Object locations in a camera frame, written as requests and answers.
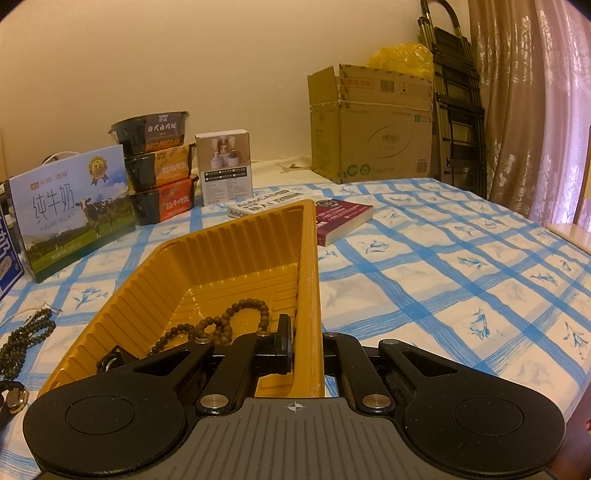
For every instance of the folding ladder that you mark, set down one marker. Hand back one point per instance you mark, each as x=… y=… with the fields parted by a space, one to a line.
x=457 y=115

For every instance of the white book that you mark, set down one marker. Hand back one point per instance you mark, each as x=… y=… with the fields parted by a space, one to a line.
x=258 y=203

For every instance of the red instant meal bowl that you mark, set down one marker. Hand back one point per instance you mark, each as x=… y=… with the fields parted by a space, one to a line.
x=161 y=201

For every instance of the wooden chair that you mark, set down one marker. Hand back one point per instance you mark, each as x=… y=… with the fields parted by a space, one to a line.
x=572 y=235

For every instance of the blue carton box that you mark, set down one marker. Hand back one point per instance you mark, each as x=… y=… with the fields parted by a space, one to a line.
x=8 y=249

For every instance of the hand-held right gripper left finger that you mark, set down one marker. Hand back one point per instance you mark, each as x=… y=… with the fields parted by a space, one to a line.
x=284 y=344

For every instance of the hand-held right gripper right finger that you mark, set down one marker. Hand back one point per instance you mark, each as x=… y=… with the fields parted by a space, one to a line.
x=334 y=351

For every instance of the orange instant meal bowl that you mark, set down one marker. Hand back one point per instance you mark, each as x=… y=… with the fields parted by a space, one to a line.
x=161 y=168

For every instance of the pink curtain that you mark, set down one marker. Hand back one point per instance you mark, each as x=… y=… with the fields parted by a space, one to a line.
x=521 y=92

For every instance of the blue checked tablecloth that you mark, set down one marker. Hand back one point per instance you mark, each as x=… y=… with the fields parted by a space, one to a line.
x=415 y=277

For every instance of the black instant meal bowl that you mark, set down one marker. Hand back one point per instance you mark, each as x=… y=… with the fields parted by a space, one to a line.
x=152 y=131

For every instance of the yellow plastic tray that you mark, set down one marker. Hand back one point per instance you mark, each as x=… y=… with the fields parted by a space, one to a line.
x=221 y=258

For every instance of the white product box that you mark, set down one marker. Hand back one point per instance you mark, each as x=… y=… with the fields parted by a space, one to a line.
x=226 y=170

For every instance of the maroon book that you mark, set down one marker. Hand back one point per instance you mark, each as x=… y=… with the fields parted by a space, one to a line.
x=339 y=221

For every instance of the gold wristwatch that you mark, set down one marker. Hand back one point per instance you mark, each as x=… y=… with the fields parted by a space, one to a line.
x=16 y=398

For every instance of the cardboard box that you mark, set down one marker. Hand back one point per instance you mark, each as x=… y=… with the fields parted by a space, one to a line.
x=374 y=134

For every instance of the yellow plastic bag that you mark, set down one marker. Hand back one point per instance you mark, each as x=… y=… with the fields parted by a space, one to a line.
x=401 y=57

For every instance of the milk carton box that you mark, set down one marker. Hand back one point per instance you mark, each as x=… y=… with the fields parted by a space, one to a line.
x=69 y=212

